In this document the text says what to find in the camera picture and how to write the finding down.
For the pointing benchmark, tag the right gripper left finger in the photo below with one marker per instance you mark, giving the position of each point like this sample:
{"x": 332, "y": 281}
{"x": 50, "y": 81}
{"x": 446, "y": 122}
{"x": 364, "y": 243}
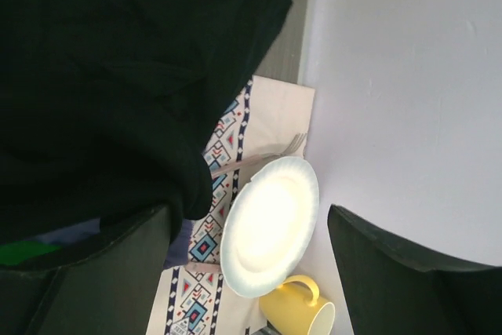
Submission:
{"x": 104, "y": 285}

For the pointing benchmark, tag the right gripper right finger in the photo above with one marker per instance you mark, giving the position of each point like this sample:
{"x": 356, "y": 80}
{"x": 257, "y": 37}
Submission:
{"x": 394, "y": 286}

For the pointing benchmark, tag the navy purple garment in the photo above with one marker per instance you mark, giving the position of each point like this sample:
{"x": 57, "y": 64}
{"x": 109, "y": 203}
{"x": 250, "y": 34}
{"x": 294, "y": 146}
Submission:
{"x": 177, "y": 252}

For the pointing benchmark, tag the black garment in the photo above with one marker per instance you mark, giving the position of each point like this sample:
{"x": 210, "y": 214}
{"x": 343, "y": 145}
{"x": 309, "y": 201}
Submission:
{"x": 108, "y": 105}

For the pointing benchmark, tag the yellow mug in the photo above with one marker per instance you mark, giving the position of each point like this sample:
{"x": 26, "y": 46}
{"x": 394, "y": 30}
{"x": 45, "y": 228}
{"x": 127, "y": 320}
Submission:
{"x": 297, "y": 307}

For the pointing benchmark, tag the green plastic tray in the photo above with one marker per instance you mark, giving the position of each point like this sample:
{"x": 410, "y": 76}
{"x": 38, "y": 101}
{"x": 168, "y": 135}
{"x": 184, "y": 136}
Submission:
{"x": 16, "y": 253}

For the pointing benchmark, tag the white plate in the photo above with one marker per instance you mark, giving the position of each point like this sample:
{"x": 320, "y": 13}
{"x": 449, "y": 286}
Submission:
{"x": 269, "y": 226}

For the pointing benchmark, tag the silver fork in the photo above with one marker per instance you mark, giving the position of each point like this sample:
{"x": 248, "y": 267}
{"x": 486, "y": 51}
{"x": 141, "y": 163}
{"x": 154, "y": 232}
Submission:
{"x": 293, "y": 146}

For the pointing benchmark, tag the patterned white cloth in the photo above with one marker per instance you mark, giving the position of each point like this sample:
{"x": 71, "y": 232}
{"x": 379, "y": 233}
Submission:
{"x": 195, "y": 299}

